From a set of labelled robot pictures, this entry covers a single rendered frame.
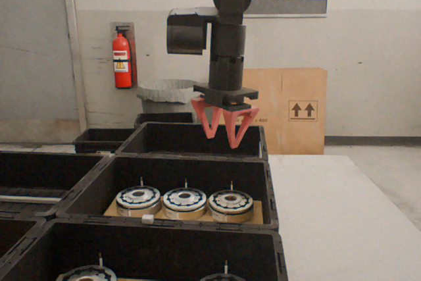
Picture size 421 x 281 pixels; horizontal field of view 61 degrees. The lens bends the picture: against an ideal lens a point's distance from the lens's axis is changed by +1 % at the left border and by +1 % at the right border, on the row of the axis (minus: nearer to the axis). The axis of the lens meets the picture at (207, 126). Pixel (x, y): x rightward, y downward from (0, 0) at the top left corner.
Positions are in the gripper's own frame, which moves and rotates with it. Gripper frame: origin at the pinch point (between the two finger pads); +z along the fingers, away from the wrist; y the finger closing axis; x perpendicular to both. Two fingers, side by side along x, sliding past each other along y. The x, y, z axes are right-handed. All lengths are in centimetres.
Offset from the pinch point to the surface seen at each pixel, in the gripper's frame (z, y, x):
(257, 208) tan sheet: 22.9, -5.8, 18.2
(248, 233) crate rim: 13.2, 10.0, -2.1
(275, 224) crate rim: 12.9, 11.2, 3.2
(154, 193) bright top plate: 21.1, -23.2, 0.1
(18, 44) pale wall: 13, -339, 43
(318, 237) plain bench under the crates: 35, 0, 37
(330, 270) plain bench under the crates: 35.1, 9.4, 28.1
